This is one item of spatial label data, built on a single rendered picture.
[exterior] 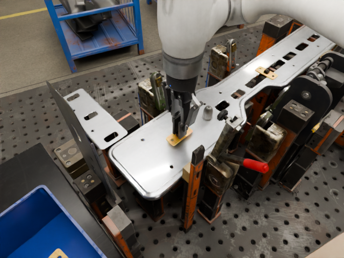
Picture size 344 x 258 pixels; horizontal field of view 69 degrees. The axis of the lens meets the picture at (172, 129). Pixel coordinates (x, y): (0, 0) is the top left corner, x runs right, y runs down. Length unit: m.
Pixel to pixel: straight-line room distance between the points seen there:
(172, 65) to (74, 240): 0.43
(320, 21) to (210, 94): 0.53
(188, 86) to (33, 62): 2.68
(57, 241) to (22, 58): 2.77
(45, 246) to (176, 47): 0.50
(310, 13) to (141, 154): 0.52
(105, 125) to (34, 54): 2.50
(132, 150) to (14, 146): 0.71
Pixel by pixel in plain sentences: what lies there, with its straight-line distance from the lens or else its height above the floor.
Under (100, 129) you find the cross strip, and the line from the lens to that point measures 0.82.
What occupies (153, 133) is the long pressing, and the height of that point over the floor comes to 1.00.
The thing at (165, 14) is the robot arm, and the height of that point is 1.40.
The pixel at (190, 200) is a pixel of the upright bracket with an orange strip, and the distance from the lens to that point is 0.68.
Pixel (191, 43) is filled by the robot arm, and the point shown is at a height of 1.35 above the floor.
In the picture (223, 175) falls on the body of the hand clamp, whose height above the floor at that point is 1.05.
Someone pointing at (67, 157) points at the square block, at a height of 1.06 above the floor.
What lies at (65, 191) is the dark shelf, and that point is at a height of 1.03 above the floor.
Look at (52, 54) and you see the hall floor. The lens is 3.17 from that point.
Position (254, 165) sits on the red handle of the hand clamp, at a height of 1.14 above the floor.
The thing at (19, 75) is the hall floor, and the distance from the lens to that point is 3.02.
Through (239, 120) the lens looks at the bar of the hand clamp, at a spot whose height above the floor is 1.21.
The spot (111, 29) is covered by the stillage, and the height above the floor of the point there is 0.16.
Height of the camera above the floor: 1.61
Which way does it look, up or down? 51 degrees down
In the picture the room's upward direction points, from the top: straight up
